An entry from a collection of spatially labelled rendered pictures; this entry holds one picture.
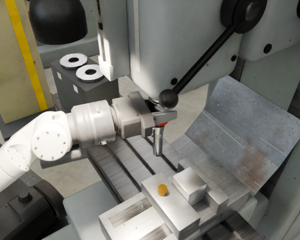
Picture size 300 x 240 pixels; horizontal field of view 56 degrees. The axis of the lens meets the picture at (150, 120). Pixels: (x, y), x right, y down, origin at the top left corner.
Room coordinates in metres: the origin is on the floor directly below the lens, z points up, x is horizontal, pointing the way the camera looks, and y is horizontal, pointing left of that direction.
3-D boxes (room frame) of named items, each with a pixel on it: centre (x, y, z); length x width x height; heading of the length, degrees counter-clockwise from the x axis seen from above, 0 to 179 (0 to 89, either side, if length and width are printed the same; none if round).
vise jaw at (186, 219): (0.36, -0.04, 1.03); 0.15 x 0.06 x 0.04; 34
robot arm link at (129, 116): (0.45, 0.07, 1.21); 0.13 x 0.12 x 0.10; 20
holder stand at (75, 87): (0.79, 0.22, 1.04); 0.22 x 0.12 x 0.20; 43
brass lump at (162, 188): (0.38, -0.03, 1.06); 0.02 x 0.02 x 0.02
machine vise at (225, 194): (0.38, -0.07, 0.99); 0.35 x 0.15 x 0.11; 124
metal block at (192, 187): (0.40, -0.09, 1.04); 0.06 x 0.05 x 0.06; 34
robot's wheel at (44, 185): (0.71, 0.44, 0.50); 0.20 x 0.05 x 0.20; 51
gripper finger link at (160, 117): (0.45, -0.03, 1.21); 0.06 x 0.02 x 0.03; 110
